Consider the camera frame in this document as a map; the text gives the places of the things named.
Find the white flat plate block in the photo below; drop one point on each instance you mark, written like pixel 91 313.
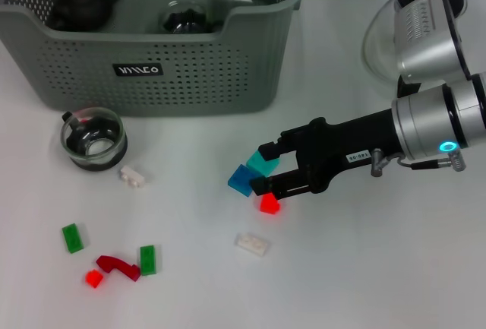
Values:
pixel 252 244

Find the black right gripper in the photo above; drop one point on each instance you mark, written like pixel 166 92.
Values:
pixel 334 146

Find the small white building block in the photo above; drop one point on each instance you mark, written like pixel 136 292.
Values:
pixel 133 177

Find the teal square building block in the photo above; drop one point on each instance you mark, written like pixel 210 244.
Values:
pixel 260 167

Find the dark clay teapot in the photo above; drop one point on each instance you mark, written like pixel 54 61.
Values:
pixel 81 6

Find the bright red small cube block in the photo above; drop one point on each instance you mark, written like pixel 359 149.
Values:
pixel 94 279

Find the grey perforated storage bin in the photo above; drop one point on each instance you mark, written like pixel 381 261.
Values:
pixel 190 86

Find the dark red arch block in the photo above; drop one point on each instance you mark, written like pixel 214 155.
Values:
pixel 114 262

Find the glass teacup black sleeve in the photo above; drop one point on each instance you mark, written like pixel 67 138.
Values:
pixel 95 162
pixel 184 17

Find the green building block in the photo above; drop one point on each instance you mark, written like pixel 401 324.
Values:
pixel 73 238
pixel 148 260

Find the blue square building block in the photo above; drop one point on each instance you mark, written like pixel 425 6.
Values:
pixel 239 181

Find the bright red slope block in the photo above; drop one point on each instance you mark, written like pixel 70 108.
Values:
pixel 269 204

